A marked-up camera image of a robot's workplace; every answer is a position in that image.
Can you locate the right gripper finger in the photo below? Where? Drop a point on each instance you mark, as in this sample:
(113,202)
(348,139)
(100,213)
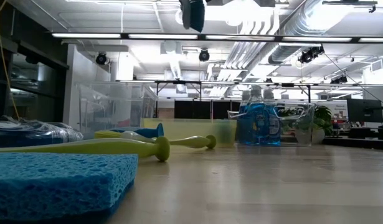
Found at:
(194,15)

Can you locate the green dish brush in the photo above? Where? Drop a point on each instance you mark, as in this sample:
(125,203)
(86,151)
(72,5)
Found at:
(85,147)
(191,141)

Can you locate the blue cellulose sponge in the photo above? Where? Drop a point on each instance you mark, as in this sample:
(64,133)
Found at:
(54,183)
(132,132)

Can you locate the ceiling light panel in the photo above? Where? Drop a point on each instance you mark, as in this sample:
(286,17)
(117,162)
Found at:
(317,39)
(163,36)
(241,37)
(375,40)
(85,35)

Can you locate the black-legged background table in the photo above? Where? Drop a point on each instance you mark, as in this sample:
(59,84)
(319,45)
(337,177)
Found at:
(178,82)

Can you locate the black low cabinets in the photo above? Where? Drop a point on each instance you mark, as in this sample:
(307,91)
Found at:
(191,109)

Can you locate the yellow plastic tray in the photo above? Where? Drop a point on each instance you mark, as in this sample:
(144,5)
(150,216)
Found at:
(194,133)

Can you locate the black ceiling spotlight cluster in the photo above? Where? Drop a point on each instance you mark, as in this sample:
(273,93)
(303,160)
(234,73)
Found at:
(308,56)

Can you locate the tall clear plastic bin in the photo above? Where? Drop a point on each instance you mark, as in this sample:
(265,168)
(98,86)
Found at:
(110,105)

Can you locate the small black ceiling spotlight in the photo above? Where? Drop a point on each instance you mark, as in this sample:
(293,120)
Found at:
(339,80)

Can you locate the green potted plant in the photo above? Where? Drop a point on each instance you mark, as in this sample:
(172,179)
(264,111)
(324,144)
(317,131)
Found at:
(322,116)

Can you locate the white printed sign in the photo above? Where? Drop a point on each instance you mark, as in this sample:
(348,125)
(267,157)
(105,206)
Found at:
(340,109)

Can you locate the black computer monitor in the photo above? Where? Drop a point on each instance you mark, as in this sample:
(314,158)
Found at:
(364,110)

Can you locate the black office desk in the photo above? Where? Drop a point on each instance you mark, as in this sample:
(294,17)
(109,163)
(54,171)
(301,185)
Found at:
(356,143)

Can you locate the silver ventilation duct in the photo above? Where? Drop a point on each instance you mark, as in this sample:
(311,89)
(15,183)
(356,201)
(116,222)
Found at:
(306,18)

